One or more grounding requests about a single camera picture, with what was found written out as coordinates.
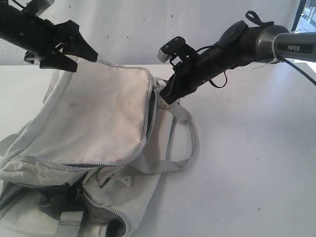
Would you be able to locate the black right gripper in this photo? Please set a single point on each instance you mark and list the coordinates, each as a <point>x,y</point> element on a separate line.
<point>235,48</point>

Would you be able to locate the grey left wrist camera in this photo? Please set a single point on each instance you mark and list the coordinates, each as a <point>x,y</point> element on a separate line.
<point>37,7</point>

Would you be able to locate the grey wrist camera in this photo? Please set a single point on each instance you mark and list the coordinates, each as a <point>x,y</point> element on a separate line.
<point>37,7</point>
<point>170,48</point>

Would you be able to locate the white fabric backpack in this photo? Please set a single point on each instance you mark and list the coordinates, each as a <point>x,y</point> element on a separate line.
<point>88,164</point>

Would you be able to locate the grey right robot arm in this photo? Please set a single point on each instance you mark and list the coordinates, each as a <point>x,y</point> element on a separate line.
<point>287,45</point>

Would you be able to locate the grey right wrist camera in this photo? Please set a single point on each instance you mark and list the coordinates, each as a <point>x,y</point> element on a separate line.
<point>170,48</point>

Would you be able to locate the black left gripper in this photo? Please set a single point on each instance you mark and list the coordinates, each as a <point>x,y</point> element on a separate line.
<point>41,39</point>

